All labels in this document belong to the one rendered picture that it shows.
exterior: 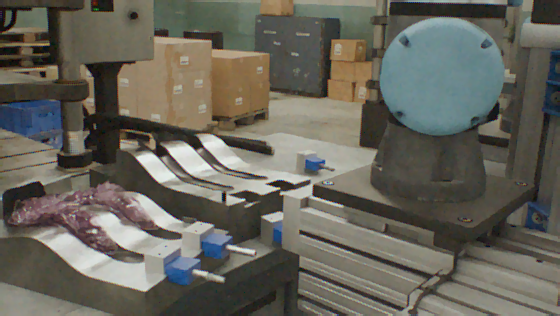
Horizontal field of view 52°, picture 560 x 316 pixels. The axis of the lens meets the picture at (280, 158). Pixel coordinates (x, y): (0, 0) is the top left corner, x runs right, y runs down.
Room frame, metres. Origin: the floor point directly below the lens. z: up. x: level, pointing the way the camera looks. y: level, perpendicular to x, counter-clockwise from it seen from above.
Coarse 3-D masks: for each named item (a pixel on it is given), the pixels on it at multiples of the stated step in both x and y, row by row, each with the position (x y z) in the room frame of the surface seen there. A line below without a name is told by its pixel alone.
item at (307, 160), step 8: (304, 152) 1.62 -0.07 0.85; (312, 152) 1.62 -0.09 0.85; (304, 160) 1.60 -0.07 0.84; (312, 160) 1.58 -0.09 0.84; (320, 160) 1.58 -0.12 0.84; (296, 168) 1.62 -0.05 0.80; (304, 168) 1.60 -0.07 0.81; (312, 168) 1.57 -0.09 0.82; (320, 168) 1.58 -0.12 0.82; (328, 168) 1.55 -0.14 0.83
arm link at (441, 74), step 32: (416, 0) 0.57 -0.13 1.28; (448, 0) 0.55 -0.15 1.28; (480, 0) 0.55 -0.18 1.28; (416, 32) 0.55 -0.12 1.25; (448, 32) 0.54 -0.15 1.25; (480, 32) 0.54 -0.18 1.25; (384, 64) 0.56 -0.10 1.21; (416, 64) 0.55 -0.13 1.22; (448, 64) 0.54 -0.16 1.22; (480, 64) 0.54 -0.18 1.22; (384, 96) 0.57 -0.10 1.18; (416, 96) 0.55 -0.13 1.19; (448, 96) 0.55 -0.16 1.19; (480, 96) 0.54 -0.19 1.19; (416, 128) 0.56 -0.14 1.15; (448, 128) 0.55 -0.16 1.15
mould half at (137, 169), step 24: (168, 144) 1.34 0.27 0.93; (216, 144) 1.41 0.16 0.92; (96, 168) 1.37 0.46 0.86; (120, 168) 1.28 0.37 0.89; (144, 168) 1.22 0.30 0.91; (192, 168) 1.28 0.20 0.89; (240, 168) 1.33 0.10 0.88; (264, 168) 1.33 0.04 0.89; (144, 192) 1.22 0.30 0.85; (168, 192) 1.16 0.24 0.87; (192, 192) 1.12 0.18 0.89; (216, 192) 1.12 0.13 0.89; (264, 192) 1.13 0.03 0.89; (192, 216) 1.11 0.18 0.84; (216, 216) 1.07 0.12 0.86; (240, 216) 1.07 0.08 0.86; (240, 240) 1.07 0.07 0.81
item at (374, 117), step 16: (384, 0) 5.27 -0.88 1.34; (384, 16) 5.26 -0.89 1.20; (384, 32) 5.28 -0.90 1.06; (384, 48) 5.32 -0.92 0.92; (368, 80) 5.31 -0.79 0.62; (368, 112) 5.24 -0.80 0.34; (384, 112) 5.14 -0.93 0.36; (496, 112) 5.63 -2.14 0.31; (368, 128) 5.23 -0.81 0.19; (384, 128) 5.13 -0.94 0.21; (368, 144) 5.22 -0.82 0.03
